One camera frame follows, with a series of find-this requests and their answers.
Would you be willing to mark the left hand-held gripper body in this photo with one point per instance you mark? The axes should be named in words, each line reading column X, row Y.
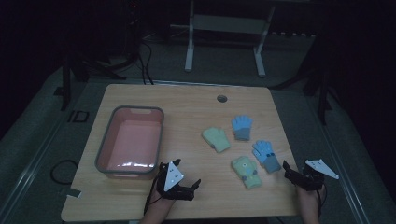
column 173, row 178

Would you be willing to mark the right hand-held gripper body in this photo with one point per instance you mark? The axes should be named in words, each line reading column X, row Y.
column 311, row 179

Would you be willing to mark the green glove with face print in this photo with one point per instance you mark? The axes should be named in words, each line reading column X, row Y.
column 247, row 172

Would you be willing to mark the plain green glove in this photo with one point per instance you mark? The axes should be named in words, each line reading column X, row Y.
column 216, row 140

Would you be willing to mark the pink basin with grey rim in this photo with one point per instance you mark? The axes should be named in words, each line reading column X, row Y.
column 132, row 143

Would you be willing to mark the plain blue glove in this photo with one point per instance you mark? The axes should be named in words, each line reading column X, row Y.
column 242, row 127

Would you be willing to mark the person's right hand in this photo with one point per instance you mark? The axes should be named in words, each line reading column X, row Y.
column 306, row 194

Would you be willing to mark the person's left hand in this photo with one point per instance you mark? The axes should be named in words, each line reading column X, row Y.
column 158, row 203

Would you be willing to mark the blue glove with dots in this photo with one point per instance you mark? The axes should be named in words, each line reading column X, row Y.
column 266, row 155

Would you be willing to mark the black tripod stand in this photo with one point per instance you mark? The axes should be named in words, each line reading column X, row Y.
column 77, row 68
column 320, row 87

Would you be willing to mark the grey tape piece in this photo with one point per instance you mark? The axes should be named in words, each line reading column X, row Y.
column 74, row 193

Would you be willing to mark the white power strip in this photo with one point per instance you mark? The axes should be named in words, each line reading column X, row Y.
column 292, row 33

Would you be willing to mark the white metal stand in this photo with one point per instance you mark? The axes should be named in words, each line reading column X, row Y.
column 229, row 25

